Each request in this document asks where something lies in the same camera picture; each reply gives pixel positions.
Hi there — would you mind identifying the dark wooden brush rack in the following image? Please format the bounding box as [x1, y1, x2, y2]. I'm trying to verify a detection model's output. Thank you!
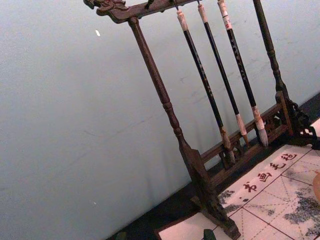
[83, 0, 320, 240]

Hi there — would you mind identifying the black brush with brown tip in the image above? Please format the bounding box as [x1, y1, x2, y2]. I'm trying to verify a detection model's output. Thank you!
[175, 9, 236, 164]

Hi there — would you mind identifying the black brush with white ferrule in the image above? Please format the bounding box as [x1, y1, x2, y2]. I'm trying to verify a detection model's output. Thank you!
[196, 3, 251, 148]

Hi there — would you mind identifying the black table cloth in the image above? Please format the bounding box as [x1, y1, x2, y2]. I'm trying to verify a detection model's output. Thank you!
[104, 91, 320, 240]

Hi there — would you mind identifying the black brush with grey tip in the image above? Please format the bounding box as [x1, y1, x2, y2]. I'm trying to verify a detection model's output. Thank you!
[216, 0, 270, 148]

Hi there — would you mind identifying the small dark green object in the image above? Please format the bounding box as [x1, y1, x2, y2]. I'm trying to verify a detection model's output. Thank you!
[203, 228, 216, 240]

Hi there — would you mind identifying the white gridded calligraphy mat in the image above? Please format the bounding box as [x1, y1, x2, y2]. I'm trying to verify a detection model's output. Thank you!
[154, 143, 320, 240]

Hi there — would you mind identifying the tan round object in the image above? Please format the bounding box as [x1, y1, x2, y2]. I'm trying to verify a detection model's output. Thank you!
[311, 169, 320, 204]

